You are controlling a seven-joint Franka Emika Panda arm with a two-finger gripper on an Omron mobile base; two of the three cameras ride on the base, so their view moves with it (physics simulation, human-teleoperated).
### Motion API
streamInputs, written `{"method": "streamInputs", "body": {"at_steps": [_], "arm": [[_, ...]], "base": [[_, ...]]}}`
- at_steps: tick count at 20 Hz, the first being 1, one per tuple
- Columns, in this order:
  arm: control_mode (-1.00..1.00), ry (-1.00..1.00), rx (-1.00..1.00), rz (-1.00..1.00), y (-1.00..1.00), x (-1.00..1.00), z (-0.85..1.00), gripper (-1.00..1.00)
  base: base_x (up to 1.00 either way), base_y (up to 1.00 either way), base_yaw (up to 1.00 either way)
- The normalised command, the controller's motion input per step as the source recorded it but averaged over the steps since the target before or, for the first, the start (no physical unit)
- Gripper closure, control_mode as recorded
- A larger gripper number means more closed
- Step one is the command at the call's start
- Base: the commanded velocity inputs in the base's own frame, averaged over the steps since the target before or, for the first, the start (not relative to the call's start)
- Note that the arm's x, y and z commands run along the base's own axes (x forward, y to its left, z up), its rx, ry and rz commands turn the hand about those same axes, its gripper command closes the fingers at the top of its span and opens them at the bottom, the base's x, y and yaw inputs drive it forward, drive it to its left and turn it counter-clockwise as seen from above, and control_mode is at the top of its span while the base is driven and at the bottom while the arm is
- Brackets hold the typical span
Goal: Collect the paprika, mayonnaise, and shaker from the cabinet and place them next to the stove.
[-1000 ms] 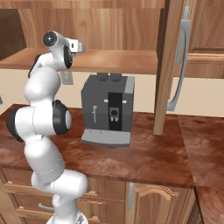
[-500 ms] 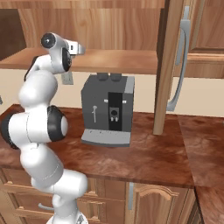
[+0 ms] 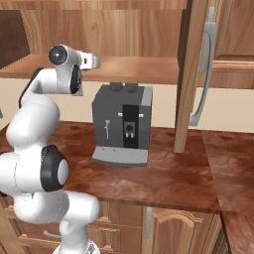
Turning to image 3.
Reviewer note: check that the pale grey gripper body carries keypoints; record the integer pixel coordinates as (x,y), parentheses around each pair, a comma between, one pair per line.
(95,62)

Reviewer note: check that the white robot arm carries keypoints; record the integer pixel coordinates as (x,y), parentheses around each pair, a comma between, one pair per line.
(31,132)

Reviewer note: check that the open wooden cabinet door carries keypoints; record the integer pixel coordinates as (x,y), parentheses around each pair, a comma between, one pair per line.
(188,82)

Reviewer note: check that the wooden base cabinet door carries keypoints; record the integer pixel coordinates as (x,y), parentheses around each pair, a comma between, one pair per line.
(180,233)

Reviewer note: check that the grey coffee machine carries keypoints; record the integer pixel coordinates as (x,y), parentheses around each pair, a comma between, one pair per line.
(112,115)

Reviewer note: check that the wooden drawer front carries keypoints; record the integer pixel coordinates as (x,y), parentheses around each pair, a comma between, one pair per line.
(112,236)

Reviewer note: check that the wooden wall cabinet with shelf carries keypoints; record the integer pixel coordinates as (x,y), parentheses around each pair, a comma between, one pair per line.
(132,67)

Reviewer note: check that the closed wooden wall cabinet door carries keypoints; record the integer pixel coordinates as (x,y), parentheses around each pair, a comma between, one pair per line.
(236,33)

